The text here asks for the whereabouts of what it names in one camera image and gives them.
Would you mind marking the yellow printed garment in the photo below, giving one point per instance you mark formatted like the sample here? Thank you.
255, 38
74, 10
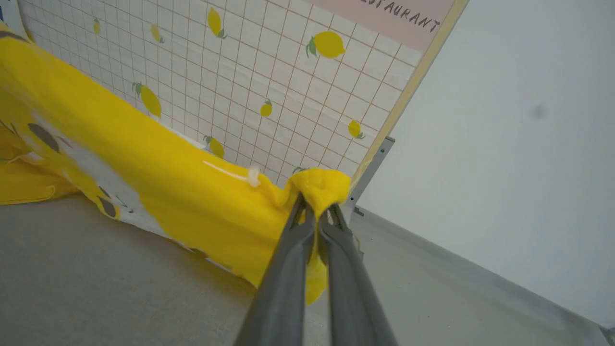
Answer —
144, 163

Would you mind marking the grey metal partition support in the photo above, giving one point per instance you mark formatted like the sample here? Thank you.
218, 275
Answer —
372, 168

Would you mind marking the lemon print tiled partition screen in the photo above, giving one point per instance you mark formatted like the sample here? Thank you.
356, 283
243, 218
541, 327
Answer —
269, 72

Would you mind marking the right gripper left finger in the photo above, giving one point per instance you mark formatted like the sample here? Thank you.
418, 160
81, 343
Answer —
283, 288

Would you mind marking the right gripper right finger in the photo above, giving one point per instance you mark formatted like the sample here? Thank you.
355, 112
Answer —
350, 288

